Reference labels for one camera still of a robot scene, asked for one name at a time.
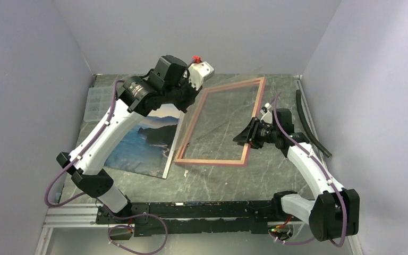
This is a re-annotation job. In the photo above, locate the landscape photo print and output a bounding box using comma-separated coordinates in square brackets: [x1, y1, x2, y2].
[104, 104, 184, 179]

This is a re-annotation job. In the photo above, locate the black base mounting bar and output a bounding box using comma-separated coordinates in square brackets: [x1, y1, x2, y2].
[95, 200, 305, 237]

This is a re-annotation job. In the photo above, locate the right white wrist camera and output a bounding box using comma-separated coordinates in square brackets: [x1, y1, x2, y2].
[260, 103, 273, 117]

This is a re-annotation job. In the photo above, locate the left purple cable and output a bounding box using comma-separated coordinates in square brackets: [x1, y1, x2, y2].
[44, 79, 169, 255]

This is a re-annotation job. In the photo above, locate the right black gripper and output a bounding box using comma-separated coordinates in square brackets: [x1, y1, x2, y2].
[233, 117, 278, 149]

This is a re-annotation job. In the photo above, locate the black rubber hose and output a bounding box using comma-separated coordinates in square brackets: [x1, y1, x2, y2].
[295, 89, 333, 158]

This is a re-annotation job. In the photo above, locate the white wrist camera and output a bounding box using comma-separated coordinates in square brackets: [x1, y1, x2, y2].
[260, 103, 273, 117]
[187, 56, 215, 91]

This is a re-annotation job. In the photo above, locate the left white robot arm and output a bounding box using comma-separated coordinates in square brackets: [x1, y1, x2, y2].
[56, 55, 215, 223]

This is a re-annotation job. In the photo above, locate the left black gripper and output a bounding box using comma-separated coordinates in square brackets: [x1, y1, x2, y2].
[163, 74, 203, 114]

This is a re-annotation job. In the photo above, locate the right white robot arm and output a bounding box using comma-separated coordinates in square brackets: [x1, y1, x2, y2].
[233, 107, 360, 241]

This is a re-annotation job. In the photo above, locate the clear acrylic sheet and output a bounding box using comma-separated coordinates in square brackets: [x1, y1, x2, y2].
[182, 67, 261, 160]

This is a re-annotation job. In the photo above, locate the wooden picture frame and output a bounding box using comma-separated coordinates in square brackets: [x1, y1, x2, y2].
[174, 77, 266, 166]

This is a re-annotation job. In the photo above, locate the aluminium rail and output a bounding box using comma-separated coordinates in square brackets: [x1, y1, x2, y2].
[42, 203, 353, 228]

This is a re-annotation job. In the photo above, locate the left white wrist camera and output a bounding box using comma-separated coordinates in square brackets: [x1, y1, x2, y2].
[187, 56, 215, 91]

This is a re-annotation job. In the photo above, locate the clear plastic organizer box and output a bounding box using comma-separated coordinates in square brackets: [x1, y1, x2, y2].
[83, 86, 113, 122]

